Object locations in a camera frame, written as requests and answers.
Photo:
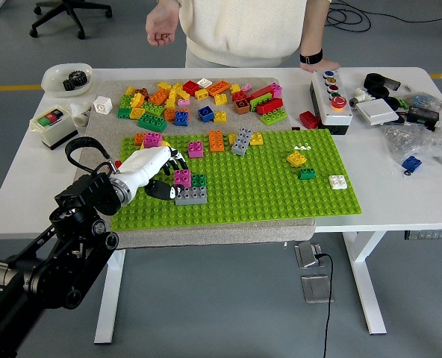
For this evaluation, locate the person's right hand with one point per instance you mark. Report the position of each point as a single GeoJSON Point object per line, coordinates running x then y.
{"type": "Point", "coordinates": [163, 22]}

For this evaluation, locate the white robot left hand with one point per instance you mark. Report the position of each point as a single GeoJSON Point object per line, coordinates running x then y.
{"type": "Point", "coordinates": [146, 164]}

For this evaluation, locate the person's left hand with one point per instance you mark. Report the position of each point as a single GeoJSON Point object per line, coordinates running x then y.
{"type": "Point", "coordinates": [322, 66]}

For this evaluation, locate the magenta two-by-two brick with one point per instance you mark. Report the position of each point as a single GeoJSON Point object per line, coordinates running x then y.
{"type": "Point", "coordinates": [153, 139]}
{"type": "Point", "coordinates": [183, 178]}
{"type": "Point", "coordinates": [195, 149]}

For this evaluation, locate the yellow arch brick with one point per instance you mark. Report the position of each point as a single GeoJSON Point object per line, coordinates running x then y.
{"type": "Point", "coordinates": [165, 144]}

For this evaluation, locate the grey two-by-four brick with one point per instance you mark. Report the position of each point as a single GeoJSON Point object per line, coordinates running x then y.
{"type": "Point", "coordinates": [193, 195]}
{"type": "Point", "coordinates": [242, 141]}

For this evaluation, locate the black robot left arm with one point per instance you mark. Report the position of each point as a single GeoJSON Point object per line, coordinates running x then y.
{"type": "Point", "coordinates": [83, 194]}

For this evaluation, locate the person's left forearm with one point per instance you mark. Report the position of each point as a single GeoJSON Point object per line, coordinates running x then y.
{"type": "Point", "coordinates": [314, 26]}

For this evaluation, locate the green studded baseplate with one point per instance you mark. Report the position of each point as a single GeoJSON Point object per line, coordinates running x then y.
{"type": "Point", "coordinates": [262, 194]}

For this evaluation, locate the black wristwatch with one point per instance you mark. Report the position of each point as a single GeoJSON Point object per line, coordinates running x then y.
{"type": "Point", "coordinates": [311, 57]}

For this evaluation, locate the orange two-by-four brick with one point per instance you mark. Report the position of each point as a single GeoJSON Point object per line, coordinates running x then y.
{"type": "Point", "coordinates": [218, 88]}
{"type": "Point", "coordinates": [139, 138]}
{"type": "Point", "coordinates": [158, 96]}
{"type": "Point", "coordinates": [216, 140]}

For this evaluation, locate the dark green two-by-four brick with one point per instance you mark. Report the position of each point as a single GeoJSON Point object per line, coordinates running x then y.
{"type": "Point", "coordinates": [152, 122]}

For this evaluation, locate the push-button control box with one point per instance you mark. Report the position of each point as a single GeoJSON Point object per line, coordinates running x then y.
{"type": "Point", "coordinates": [331, 112]}

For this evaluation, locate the white plug fitting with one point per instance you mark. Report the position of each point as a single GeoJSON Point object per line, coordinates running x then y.
{"type": "Point", "coordinates": [360, 97]}

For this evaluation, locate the lime two-by-four brick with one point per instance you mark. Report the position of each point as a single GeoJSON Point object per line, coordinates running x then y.
{"type": "Point", "coordinates": [273, 118]}
{"type": "Point", "coordinates": [153, 108]}

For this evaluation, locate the dark green two-by-two brick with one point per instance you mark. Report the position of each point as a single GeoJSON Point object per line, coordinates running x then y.
{"type": "Point", "coordinates": [307, 174]}
{"type": "Point", "coordinates": [124, 112]}

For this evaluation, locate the blue two-by-two brick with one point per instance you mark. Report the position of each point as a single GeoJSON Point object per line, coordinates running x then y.
{"type": "Point", "coordinates": [181, 118]}
{"type": "Point", "coordinates": [411, 163]}

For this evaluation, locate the yellow-orange brick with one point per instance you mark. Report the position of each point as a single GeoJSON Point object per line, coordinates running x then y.
{"type": "Point", "coordinates": [137, 100]}

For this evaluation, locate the long red brick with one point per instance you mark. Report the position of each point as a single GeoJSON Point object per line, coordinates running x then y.
{"type": "Point", "coordinates": [262, 91]}

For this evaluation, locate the red two-by-four brick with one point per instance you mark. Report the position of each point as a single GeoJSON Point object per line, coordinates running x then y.
{"type": "Point", "coordinates": [270, 106]}

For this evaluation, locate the long yellow brick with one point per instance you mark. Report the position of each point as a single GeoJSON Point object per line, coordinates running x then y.
{"type": "Point", "coordinates": [171, 98]}

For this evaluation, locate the long lime brick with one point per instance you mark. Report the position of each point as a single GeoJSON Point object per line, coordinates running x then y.
{"type": "Point", "coordinates": [260, 100]}

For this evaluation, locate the white cube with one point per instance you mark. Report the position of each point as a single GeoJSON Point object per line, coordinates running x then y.
{"type": "Point", "coordinates": [102, 105]}

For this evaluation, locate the small yellow brick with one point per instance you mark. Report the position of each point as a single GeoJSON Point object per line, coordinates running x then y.
{"type": "Point", "coordinates": [235, 88]}
{"type": "Point", "coordinates": [130, 90]}
{"type": "Point", "coordinates": [232, 139]}

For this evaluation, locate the small light pink brick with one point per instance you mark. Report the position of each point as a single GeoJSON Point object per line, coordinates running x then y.
{"type": "Point", "coordinates": [246, 88]}

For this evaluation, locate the blue hollow brick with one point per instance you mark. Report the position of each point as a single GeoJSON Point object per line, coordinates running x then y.
{"type": "Point", "coordinates": [206, 113]}

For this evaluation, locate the black round part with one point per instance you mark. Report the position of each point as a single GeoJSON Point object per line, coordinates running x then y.
{"type": "Point", "coordinates": [392, 102]}

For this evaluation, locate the person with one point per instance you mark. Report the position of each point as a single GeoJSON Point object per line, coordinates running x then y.
{"type": "Point", "coordinates": [243, 30]}

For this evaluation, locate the white tube fitting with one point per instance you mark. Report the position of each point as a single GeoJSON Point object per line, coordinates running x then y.
{"type": "Point", "coordinates": [80, 115]}

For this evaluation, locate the yellow two-by-two brick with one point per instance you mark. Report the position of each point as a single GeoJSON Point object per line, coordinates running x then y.
{"type": "Point", "coordinates": [220, 117]}
{"type": "Point", "coordinates": [221, 98]}
{"type": "Point", "coordinates": [296, 158]}
{"type": "Point", "coordinates": [257, 139]}

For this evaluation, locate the brown hollow brick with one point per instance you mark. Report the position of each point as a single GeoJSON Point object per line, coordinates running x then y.
{"type": "Point", "coordinates": [241, 107]}

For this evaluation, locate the black office chair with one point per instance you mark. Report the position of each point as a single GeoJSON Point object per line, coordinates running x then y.
{"type": "Point", "coordinates": [72, 6]}

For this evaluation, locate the grey-brown mat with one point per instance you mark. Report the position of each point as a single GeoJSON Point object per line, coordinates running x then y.
{"type": "Point", "coordinates": [206, 236]}

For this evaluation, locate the black gear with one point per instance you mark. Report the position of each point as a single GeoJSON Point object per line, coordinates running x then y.
{"type": "Point", "coordinates": [69, 85]}
{"type": "Point", "coordinates": [78, 77]}

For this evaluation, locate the black adapter box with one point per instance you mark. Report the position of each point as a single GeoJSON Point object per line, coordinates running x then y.
{"type": "Point", "coordinates": [423, 116]}

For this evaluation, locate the white two-by-two brick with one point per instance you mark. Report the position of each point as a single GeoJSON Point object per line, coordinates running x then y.
{"type": "Point", "coordinates": [337, 182]}

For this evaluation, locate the white bowl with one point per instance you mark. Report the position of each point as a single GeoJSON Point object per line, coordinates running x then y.
{"type": "Point", "coordinates": [55, 87]}

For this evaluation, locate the clear bags of screws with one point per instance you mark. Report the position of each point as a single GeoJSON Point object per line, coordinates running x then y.
{"type": "Point", "coordinates": [419, 141]}

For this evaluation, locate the white table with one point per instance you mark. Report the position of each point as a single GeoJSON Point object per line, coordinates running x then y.
{"type": "Point", "coordinates": [392, 201]}

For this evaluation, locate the metal floor socket box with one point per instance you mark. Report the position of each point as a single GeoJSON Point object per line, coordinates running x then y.
{"type": "Point", "coordinates": [308, 254]}

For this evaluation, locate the table height control panel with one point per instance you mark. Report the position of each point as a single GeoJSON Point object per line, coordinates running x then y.
{"type": "Point", "coordinates": [432, 235]}

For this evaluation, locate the metal floor plate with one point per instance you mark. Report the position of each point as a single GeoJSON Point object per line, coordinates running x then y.
{"type": "Point", "coordinates": [316, 289]}

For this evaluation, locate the white flat switch plate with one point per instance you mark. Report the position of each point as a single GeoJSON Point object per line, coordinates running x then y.
{"type": "Point", "coordinates": [377, 112]}

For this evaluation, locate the white red-green switch box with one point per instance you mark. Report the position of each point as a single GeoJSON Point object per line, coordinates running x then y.
{"type": "Point", "coordinates": [53, 125]}

